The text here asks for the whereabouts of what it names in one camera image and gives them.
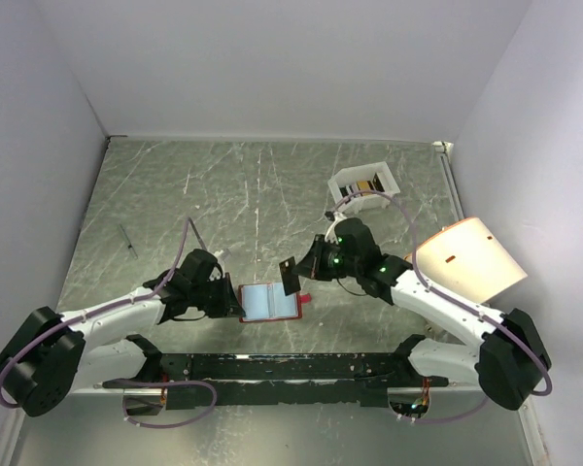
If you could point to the white orange lamp shade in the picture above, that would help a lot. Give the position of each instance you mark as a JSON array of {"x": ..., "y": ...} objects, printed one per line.
[{"x": 468, "y": 259}]

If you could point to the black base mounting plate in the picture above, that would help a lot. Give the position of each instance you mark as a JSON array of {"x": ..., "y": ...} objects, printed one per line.
[{"x": 363, "y": 378}]

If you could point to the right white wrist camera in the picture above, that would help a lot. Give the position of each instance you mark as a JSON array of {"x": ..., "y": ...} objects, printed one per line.
[{"x": 334, "y": 217}]

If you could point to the small grey metal rod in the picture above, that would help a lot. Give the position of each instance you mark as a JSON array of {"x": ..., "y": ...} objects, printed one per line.
[{"x": 127, "y": 242}]

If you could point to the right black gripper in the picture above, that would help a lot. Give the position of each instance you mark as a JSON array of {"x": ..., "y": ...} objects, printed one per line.
[{"x": 310, "y": 266}]

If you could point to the white plastic card tray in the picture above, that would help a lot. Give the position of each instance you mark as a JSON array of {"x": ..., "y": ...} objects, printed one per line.
[{"x": 362, "y": 200}]

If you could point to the red leather card holder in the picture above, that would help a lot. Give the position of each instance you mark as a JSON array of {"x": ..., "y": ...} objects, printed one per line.
[{"x": 265, "y": 302}]

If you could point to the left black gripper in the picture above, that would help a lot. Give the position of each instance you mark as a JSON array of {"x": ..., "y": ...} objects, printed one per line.
[{"x": 228, "y": 304}]

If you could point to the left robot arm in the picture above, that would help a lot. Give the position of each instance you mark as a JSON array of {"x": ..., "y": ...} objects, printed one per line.
[{"x": 54, "y": 354}]

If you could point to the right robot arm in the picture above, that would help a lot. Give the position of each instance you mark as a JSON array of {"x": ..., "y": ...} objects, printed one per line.
[{"x": 500, "y": 352}]

